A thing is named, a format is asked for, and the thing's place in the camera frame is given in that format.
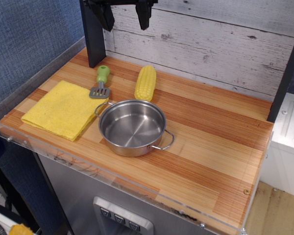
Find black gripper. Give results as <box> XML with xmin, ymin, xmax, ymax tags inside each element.
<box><xmin>83</xmin><ymin>0</ymin><xmax>152</xmax><ymax>32</ymax></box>

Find yellow toy corn cob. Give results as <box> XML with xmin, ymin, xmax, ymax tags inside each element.
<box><xmin>134</xmin><ymin>65</ymin><xmax>157</xmax><ymax>101</ymax></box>

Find yellow folded cloth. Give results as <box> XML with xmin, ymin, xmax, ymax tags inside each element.
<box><xmin>21</xmin><ymin>81</ymin><xmax>108</xmax><ymax>141</ymax></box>

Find stainless steel pot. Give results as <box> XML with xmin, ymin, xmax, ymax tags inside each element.
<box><xmin>95</xmin><ymin>99</ymin><xmax>175</xmax><ymax>157</ymax></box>

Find clear acrylic edge guard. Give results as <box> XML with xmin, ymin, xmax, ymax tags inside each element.
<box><xmin>0</xmin><ymin>107</ymin><xmax>275</xmax><ymax>235</ymax></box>

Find stainless steel cabinet front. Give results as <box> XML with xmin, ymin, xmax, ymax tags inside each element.
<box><xmin>38</xmin><ymin>154</ymin><xmax>211</xmax><ymax>235</ymax></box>

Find silver control panel with buttons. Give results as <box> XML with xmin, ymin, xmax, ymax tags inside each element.
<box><xmin>93</xmin><ymin>196</ymin><xmax>154</xmax><ymax>235</ymax></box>

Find white box with grey lid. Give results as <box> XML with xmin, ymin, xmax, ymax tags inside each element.
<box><xmin>260</xmin><ymin>93</ymin><xmax>294</xmax><ymax>195</ymax></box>

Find yellow object in corner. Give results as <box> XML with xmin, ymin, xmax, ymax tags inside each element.
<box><xmin>9</xmin><ymin>224</ymin><xmax>34</xmax><ymax>235</ymax></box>

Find black left post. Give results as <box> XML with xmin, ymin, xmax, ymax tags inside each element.
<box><xmin>79</xmin><ymin>0</ymin><xmax>106</xmax><ymax>68</ymax></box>

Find black post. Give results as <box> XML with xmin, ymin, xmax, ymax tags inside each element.
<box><xmin>267</xmin><ymin>0</ymin><xmax>294</xmax><ymax>123</ymax></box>
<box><xmin>79</xmin><ymin>0</ymin><xmax>106</xmax><ymax>68</ymax></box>

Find green handled grey spatula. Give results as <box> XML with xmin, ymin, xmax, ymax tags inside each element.
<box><xmin>89</xmin><ymin>66</ymin><xmax>110</xmax><ymax>99</ymax></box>

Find black right post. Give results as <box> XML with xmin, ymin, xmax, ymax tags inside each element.
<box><xmin>267</xmin><ymin>0</ymin><xmax>294</xmax><ymax>123</ymax></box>

